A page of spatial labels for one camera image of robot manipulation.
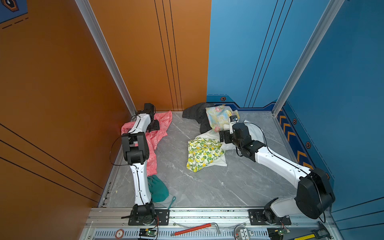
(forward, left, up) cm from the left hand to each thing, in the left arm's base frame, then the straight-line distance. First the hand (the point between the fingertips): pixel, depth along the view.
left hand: (151, 126), depth 105 cm
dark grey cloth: (+11, -33, +4) cm, 35 cm away
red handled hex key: (-59, -32, -6) cm, 67 cm away
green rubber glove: (-41, -11, -6) cm, 42 cm away
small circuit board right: (-59, -73, -5) cm, 94 cm away
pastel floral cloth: (+3, -47, +9) cm, 48 cm away
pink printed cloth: (+8, -7, -2) cm, 11 cm away
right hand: (-13, -49, +14) cm, 52 cm away
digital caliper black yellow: (-60, -91, -4) cm, 109 cm away
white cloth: (-3, -74, -3) cm, 74 cm away
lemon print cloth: (-20, -36, +1) cm, 41 cm away
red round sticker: (-61, +4, -6) cm, 61 cm away
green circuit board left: (-60, -9, -7) cm, 61 cm away
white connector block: (-61, -53, +3) cm, 81 cm away
